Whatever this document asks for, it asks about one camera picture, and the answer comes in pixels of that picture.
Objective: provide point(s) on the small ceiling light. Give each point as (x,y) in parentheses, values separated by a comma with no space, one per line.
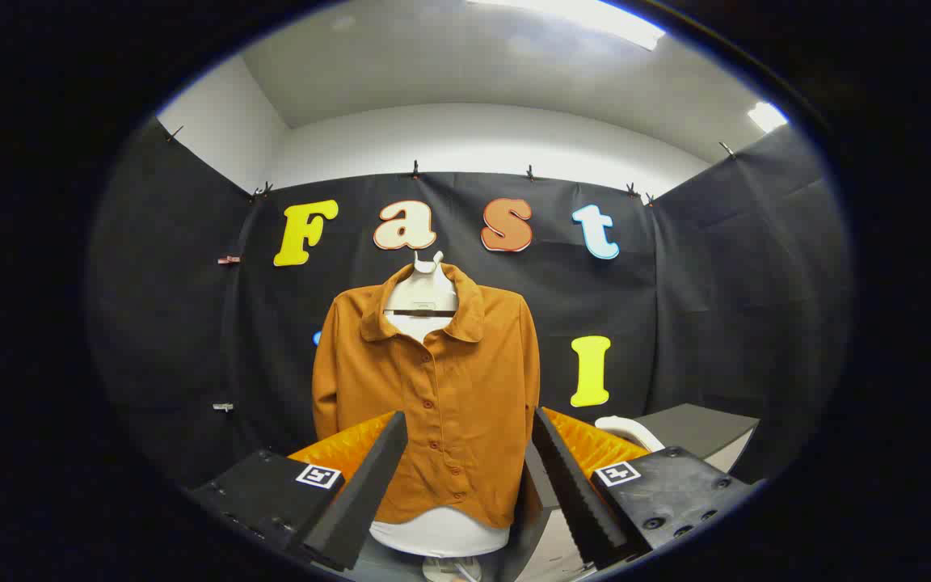
(767,116)

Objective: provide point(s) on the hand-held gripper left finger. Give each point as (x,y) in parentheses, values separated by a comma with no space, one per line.
(368,485)

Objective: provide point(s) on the grey table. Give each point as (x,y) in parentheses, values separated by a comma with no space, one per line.
(700,428)

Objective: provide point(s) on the silver clip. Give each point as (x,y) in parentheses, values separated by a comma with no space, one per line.
(223,406)

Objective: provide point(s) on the black backdrop cloth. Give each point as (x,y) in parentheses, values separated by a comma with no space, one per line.
(676,283)

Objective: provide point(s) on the brown button-up shirt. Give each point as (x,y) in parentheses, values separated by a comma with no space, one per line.
(465,404)

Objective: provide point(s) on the red clip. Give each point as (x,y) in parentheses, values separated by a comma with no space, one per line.
(229,259)

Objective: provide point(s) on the long ceiling light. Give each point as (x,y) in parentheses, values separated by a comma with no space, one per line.
(595,16)

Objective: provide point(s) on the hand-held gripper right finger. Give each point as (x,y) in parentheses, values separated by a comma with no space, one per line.
(575,493)

